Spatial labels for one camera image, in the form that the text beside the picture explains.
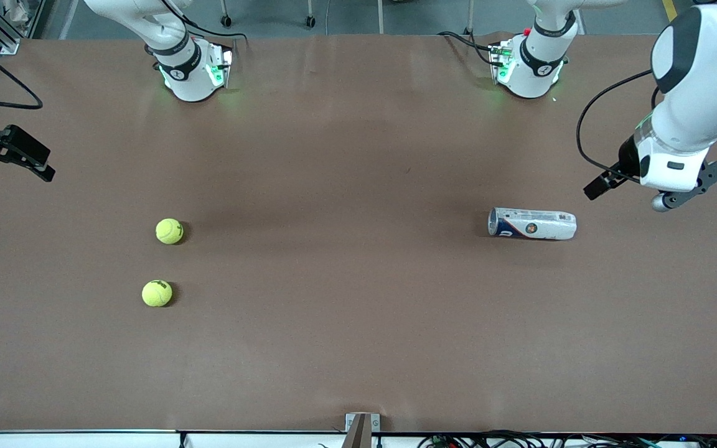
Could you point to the yellow-green tennis ball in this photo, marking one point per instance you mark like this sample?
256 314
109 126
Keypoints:
157 293
169 231

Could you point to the white table edge rail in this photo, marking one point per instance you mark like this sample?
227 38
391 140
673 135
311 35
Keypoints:
84 440

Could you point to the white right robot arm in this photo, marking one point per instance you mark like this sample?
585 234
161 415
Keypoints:
187 84

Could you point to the black caster wheel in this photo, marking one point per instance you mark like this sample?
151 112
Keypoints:
310 22
226 21

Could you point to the white stand leg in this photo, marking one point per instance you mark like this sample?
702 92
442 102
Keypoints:
470 18
380 18

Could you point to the white tennis ball can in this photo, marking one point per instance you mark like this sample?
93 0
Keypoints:
533 224

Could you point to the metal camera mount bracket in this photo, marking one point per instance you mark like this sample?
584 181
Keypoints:
361 429

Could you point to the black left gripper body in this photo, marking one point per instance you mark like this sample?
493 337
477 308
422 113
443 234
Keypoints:
626 155

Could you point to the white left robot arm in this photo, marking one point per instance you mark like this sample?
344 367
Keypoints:
701 74

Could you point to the brown paper table cover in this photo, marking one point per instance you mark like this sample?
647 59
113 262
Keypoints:
358 311

